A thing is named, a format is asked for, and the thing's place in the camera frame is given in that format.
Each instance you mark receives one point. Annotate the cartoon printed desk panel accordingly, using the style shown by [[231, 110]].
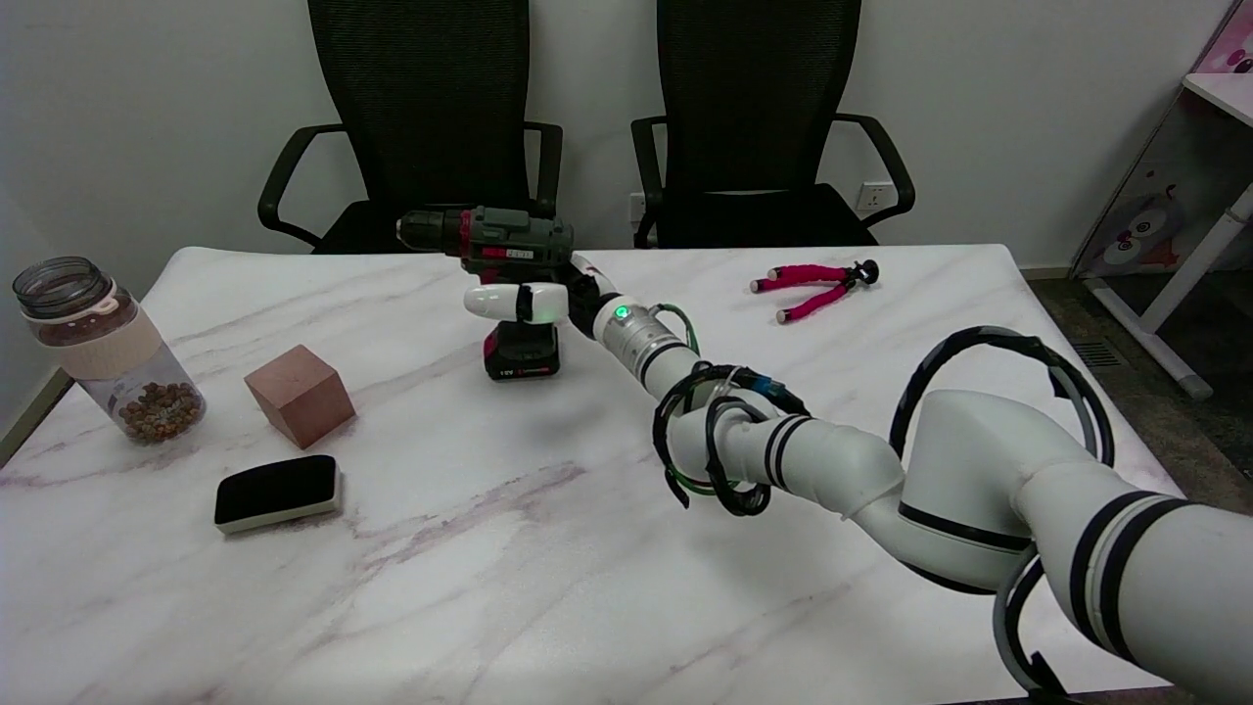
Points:
[[1145, 220]]

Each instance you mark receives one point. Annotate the black mesh office chair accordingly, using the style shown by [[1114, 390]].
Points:
[[754, 117], [431, 117]]

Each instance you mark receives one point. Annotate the clear jar with nuts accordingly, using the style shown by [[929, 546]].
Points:
[[113, 352]]

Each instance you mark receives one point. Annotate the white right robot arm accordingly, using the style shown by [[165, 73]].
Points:
[[881, 470]]

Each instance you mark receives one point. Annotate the brown wooden cube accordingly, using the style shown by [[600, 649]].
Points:
[[300, 394]]

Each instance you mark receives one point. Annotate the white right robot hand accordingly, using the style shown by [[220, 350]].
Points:
[[529, 302]]

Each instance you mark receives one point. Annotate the white wall socket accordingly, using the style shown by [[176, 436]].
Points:
[[875, 197], [636, 207]]

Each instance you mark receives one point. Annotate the pink flexible mini tripod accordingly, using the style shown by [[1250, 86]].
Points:
[[812, 289]]

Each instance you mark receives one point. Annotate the white desk with leg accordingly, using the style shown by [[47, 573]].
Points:
[[1189, 279]]

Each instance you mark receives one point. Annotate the black white board eraser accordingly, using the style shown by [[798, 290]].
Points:
[[277, 490]]

